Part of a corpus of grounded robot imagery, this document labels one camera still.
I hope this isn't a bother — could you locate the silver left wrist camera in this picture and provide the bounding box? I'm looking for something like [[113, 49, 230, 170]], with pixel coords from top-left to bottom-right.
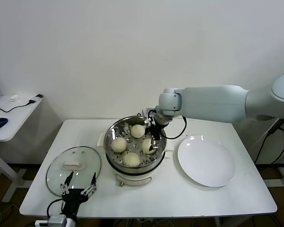
[[35, 214, 67, 227]]

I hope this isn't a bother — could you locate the stainless steel steamer basket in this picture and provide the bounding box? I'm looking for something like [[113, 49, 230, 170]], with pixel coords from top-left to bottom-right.
[[103, 115, 168, 169]]

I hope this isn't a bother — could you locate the round white plate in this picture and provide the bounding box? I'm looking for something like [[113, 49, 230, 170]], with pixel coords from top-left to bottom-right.
[[177, 135, 236, 188]]

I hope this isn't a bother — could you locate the grey black flat device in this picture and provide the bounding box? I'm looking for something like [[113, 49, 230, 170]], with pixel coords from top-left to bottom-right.
[[28, 94, 44, 105]]

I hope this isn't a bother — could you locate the white side desk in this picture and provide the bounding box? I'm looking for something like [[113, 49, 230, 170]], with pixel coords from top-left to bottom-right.
[[0, 95, 44, 203]]

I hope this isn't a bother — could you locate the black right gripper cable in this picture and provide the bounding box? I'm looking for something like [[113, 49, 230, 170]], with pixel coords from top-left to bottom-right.
[[165, 115, 187, 140]]

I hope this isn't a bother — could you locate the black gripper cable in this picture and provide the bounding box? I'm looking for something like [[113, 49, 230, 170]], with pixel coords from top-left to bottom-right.
[[165, 115, 187, 140], [46, 198, 63, 217]]

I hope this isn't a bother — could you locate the black power adapter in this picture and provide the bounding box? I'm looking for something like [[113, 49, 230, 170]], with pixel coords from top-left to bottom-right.
[[267, 119, 284, 136]]

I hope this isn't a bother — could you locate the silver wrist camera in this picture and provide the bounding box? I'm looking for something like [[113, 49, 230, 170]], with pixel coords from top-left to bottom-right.
[[142, 107, 157, 126], [35, 214, 67, 227]]

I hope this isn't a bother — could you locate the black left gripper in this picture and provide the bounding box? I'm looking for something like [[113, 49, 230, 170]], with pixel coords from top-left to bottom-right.
[[61, 172, 97, 216]]

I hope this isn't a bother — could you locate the black desk cable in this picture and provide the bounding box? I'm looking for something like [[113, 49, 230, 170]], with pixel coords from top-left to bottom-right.
[[0, 100, 36, 114]]

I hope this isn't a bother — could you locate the white steamed baozi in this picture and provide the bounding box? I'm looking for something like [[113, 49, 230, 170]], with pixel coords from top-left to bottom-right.
[[122, 152, 141, 168], [130, 124, 145, 139], [141, 139, 157, 155], [111, 138, 128, 153]]

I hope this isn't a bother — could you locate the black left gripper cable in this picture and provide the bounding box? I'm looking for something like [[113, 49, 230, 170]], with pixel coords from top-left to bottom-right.
[[46, 198, 63, 217]]

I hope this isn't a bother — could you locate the round glass pot lid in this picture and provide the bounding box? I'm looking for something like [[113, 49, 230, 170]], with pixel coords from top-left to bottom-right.
[[46, 146, 102, 197]]

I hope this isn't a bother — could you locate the white electric cooker base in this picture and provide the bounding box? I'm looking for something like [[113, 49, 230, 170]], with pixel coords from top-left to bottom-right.
[[97, 132, 175, 187]]

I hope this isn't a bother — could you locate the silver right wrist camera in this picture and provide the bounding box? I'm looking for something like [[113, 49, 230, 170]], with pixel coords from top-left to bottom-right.
[[142, 107, 157, 126]]

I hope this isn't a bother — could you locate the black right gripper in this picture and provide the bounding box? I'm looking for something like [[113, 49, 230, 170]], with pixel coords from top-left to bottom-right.
[[148, 124, 166, 152]]

